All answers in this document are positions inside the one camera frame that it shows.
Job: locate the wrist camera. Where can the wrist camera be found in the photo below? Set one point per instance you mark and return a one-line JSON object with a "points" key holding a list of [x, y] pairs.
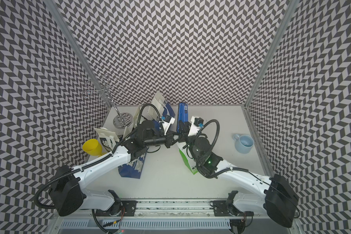
{"points": [[166, 122], [196, 125]]}

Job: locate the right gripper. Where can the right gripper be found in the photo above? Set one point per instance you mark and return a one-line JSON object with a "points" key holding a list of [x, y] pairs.
{"points": [[182, 136]]}

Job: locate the green white bag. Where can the green white bag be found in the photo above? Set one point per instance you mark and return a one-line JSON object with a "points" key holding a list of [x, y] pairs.
{"points": [[187, 157]]}

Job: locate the light blue mug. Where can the light blue mug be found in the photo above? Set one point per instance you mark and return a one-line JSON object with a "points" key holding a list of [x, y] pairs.
{"points": [[243, 143]]}

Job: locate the blue black stapler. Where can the blue black stapler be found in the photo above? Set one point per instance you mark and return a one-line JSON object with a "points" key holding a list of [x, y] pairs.
{"points": [[182, 115]]}

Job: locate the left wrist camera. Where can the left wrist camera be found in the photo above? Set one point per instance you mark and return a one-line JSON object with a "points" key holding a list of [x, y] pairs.
{"points": [[166, 122]]}

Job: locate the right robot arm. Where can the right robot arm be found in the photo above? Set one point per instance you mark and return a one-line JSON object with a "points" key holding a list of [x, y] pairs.
{"points": [[272, 195]]}

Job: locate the metal wire mug tree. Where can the metal wire mug tree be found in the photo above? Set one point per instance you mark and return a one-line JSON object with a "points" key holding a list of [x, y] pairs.
{"points": [[111, 88]]}

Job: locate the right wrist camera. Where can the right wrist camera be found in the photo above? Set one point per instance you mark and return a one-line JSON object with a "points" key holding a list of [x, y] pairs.
{"points": [[196, 125]]}

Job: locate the yellow plastic cup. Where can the yellow plastic cup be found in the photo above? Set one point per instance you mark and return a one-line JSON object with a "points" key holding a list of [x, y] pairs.
{"points": [[92, 147]]}

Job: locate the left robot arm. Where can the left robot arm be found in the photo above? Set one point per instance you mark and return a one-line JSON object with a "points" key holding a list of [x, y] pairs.
{"points": [[67, 191]]}

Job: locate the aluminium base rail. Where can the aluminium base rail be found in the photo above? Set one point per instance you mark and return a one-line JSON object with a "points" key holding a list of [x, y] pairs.
{"points": [[169, 216]]}

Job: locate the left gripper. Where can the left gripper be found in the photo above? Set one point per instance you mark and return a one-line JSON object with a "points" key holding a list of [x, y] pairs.
{"points": [[169, 139]]}

